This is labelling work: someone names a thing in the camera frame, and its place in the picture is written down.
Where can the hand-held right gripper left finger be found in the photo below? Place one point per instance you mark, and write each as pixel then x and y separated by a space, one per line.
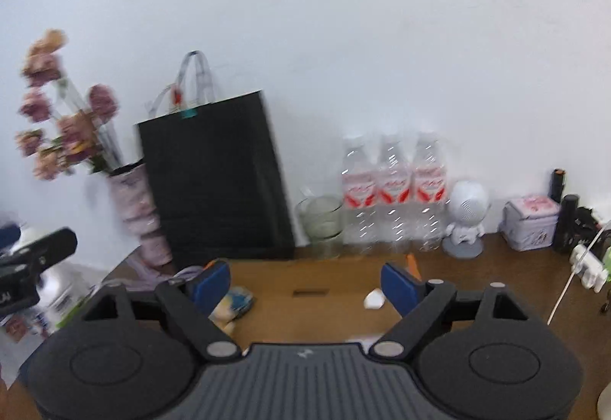
pixel 215 284

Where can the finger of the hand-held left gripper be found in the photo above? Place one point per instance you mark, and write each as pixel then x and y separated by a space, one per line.
pixel 47 248

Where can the brown cardboard box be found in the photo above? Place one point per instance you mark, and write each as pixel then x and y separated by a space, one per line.
pixel 310 315

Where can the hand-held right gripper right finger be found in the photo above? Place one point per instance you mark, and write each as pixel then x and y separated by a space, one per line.
pixel 395 286

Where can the black cylinder bottle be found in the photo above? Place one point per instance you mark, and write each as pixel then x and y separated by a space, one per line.
pixel 567 224

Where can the yellow and blue packet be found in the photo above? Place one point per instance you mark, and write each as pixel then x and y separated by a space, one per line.
pixel 234 303

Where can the black device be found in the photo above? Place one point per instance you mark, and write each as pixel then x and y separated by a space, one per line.
pixel 588 222

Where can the black bottle with orange cap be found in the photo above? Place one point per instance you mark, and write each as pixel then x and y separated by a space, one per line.
pixel 557 183

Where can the pink patterned vase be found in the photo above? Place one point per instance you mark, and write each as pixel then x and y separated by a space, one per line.
pixel 138 210

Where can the clear red-label water bottle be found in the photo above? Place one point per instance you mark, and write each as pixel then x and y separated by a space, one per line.
pixel 429 190
pixel 359 195
pixel 394 193

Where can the white power strip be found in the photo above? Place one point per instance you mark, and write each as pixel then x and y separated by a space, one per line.
pixel 587 264

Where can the white green-print packet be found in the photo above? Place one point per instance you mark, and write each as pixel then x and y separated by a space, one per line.
pixel 62 298

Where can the black paper bag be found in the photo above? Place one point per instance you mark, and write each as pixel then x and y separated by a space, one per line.
pixel 215 186

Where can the white cylinder stand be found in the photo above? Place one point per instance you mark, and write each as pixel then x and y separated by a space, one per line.
pixel 605 401

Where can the pink tin box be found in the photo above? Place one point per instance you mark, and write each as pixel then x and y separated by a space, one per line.
pixel 527 222

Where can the clear glass jar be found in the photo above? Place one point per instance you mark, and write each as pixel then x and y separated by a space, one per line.
pixel 324 219

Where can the white robot figurine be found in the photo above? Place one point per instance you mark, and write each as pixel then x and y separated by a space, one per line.
pixel 468 205

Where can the small orange item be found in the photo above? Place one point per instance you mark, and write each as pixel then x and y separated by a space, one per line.
pixel 413 266

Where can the dried pink flower bouquet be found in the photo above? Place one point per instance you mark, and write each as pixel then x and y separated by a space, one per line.
pixel 102 100

